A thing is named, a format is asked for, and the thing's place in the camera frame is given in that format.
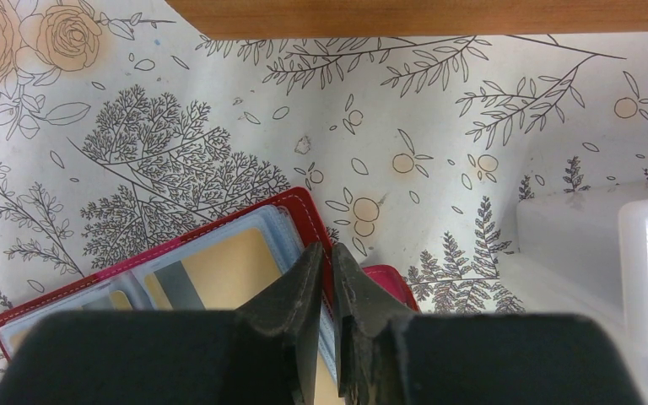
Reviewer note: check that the orange wooden compartment tray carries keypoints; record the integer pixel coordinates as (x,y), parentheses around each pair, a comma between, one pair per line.
(251,19)

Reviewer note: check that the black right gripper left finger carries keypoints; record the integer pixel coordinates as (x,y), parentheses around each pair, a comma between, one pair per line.
(77,357)

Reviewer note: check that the gold credit card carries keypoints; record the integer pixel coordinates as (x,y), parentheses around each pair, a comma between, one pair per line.
(116,300)
(234,323)

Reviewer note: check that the white card box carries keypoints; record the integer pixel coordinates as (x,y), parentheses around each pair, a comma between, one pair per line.
(587,253)

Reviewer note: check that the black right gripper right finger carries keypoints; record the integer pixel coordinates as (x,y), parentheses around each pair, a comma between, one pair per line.
(497,358)

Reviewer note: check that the floral patterned table mat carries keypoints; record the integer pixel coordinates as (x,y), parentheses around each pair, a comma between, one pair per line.
(123,127)

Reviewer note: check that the red leather card holder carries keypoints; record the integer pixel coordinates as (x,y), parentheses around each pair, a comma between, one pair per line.
(290,223)

